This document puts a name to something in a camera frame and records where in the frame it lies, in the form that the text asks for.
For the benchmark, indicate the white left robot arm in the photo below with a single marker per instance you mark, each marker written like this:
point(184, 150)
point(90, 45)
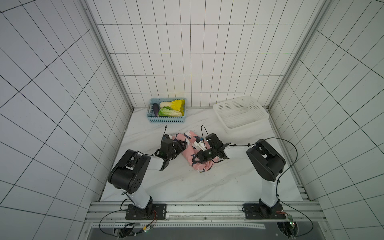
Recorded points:
point(129, 172)

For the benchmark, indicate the pink shark print shorts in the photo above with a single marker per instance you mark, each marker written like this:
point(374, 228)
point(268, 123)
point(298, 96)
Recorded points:
point(190, 153)

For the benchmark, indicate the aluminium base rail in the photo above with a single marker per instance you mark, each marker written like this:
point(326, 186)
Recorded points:
point(205, 212)

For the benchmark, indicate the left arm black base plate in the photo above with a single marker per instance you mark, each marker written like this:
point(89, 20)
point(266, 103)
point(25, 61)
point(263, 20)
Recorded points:
point(152, 211)

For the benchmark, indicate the purple eggplant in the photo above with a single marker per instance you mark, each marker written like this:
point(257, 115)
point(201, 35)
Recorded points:
point(156, 109)

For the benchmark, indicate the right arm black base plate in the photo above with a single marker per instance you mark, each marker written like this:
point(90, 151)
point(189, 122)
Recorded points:
point(261, 211)

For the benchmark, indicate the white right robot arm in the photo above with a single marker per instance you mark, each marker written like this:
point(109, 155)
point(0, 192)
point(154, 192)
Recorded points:
point(268, 163)

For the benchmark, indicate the blue plastic basket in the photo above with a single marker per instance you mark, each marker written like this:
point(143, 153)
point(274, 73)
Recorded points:
point(158, 119)

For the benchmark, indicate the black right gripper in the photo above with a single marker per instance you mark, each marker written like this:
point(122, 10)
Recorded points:
point(205, 154)

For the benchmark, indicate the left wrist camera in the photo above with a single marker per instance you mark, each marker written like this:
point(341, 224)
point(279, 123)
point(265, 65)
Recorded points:
point(166, 142)

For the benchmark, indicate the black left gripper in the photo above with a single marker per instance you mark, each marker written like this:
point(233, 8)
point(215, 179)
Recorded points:
point(180, 147)

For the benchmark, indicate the green napa cabbage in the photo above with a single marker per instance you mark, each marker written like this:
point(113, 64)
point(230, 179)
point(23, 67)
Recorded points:
point(169, 112)

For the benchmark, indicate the white perforated plastic basket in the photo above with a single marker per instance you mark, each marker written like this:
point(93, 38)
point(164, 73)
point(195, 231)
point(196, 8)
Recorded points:
point(239, 114)

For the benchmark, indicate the white radish toy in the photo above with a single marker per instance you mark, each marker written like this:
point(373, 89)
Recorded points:
point(165, 104)

